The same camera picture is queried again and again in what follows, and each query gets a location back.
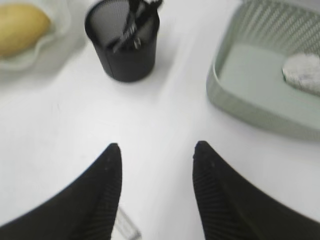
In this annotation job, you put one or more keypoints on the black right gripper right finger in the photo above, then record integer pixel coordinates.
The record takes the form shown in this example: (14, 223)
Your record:
(232, 208)

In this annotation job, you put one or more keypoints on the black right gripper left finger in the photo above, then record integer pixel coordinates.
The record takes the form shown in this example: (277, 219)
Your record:
(85, 210)

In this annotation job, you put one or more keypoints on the waste paper ball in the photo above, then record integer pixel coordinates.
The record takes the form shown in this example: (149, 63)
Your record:
(302, 71)

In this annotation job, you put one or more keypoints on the black marker pen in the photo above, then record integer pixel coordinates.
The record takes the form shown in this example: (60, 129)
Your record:
(119, 43)
(134, 43)
(147, 12)

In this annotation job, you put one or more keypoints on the yellow mango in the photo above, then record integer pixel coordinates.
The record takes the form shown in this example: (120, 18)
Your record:
(21, 26)

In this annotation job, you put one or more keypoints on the pale green plastic basket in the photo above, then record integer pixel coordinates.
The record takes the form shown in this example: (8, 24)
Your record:
(245, 79)

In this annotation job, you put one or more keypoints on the black mesh pen holder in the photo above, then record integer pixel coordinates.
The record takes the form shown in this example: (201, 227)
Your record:
(105, 22)

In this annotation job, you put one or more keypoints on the frosted wavy glass plate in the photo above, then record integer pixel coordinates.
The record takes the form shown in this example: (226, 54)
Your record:
(65, 36)

